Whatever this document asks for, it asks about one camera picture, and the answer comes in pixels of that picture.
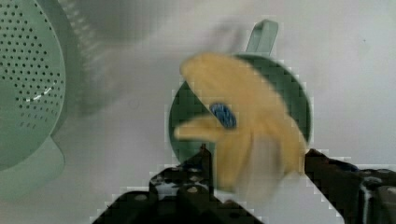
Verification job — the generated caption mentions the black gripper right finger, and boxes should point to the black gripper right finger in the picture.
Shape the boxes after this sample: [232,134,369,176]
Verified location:
[304,148,396,224]

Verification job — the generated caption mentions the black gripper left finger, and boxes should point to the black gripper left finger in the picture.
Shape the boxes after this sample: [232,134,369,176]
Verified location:
[92,145,263,224]

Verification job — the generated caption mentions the yellow peeled toy banana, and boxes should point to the yellow peeled toy banana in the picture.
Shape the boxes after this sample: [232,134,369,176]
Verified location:
[174,52,307,201]

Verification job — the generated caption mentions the green mug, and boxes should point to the green mug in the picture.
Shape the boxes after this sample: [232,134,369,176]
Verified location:
[173,20,308,144]

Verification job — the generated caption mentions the green perforated colander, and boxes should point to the green perforated colander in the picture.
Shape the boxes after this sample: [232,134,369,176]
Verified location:
[0,0,81,201]

